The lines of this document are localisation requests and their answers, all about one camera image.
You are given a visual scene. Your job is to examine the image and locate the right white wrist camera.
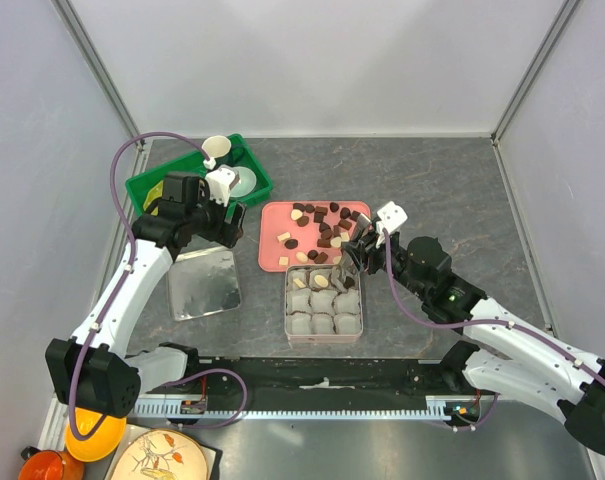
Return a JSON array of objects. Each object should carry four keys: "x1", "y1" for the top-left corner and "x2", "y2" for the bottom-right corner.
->
[{"x1": 373, "y1": 201, "x2": 408, "y2": 247}]

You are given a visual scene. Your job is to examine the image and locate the pink chocolate tin box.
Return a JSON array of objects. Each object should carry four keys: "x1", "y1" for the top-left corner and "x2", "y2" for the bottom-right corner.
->
[{"x1": 284, "y1": 265, "x2": 363, "y2": 345}]

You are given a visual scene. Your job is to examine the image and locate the silver tin lid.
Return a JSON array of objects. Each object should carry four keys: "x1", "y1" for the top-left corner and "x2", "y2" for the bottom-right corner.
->
[{"x1": 167, "y1": 247, "x2": 241, "y2": 322}]

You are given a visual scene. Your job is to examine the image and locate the yellow green plate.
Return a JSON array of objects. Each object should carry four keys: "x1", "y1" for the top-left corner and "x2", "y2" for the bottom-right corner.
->
[{"x1": 143, "y1": 181, "x2": 164, "y2": 212}]

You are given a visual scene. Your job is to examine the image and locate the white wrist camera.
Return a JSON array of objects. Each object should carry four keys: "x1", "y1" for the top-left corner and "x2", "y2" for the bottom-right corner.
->
[
  {"x1": 373, "y1": 201, "x2": 408, "y2": 247},
  {"x1": 203, "y1": 158, "x2": 240, "y2": 207}
]

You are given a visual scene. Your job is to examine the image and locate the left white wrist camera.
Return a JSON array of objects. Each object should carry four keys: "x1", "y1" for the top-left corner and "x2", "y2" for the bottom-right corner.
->
[{"x1": 203, "y1": 158, "x2": 240, "y2": 207}]

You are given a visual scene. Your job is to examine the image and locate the decorated round plate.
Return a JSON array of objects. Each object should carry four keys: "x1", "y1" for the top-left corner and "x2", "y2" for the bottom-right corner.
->
[{"x1": 108, "y1": 429, "x2": 210, "y2": 480}]

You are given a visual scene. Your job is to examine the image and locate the dark teal mug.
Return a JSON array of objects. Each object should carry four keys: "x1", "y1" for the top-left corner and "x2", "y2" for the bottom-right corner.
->
[{"x1": 202, "y1": 135, "x2": 245, "y2": 170}]

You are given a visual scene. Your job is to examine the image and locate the dark heart chocolate piece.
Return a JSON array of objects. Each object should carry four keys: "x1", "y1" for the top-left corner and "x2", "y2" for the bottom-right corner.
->
[{"x1": 343, "y1": 277, "x2": 356, "y2": 289}]

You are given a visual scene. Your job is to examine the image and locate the pink plastic tray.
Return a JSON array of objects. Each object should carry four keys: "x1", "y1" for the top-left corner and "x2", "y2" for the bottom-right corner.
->
[{"x1": 258, "y1": 200, "x2": 371, "y2": 273}]

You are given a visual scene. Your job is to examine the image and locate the green plastic crate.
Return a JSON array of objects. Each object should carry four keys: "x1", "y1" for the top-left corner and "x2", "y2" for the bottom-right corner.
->
[{"x1": 125, "y1": 133, "x2": 274, "y2": 217}]

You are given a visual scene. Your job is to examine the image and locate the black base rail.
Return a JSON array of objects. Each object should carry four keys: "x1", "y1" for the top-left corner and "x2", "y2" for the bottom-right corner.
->
[{"x1": 151, "y1": 357, "x2": 480, "y2": 399}]

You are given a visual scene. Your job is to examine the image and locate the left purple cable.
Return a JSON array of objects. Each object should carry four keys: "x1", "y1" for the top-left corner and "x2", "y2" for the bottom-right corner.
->
[{"x1": 67, "y1": 131, "x2": 217, "y2": 442}]

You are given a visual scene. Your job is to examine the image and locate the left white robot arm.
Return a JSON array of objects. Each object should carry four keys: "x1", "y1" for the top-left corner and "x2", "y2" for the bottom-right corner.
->
[{"x1": 45, "y1": 166, "x2": 246, "y2": 418}]

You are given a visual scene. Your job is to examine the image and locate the yellow bowl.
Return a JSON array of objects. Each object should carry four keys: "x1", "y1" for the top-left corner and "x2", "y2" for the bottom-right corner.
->
[{"x1": 65, "y1": 407, "x2": 127, "y2": 463}]

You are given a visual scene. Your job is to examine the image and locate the white oval chocolate piece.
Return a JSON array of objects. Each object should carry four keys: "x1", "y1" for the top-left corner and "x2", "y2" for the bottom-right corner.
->
[{"x1": 310, "y1": 272, "x2": 330, "y2": 289}]

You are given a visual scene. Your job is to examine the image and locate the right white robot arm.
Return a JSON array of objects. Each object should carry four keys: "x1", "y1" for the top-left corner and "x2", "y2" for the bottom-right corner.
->
[{"x1": 343, "y1": 231, "x2": 605, "y2": 456}]

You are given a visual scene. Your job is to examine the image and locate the pale green bowl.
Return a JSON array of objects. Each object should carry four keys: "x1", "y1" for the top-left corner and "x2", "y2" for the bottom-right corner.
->
[{"x1": 231, "y1": 166, "x2": 257, "y2": 198}]

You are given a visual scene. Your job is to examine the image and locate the orange mug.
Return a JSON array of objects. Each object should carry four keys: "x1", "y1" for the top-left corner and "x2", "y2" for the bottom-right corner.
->
[{"x1": 18, "y1": 446, "x2": 85, "y2": 480}]

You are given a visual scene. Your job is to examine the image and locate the metal tongs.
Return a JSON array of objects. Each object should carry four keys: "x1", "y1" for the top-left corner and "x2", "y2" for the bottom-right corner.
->
[{"x1": 337, "y1": 214, "x2": 375, "y2": 285}]

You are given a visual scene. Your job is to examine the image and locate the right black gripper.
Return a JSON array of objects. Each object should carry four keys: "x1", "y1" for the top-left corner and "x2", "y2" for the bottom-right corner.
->
[{"x1": 341, "y1": 227, "x2": 429, "y2": 299}]

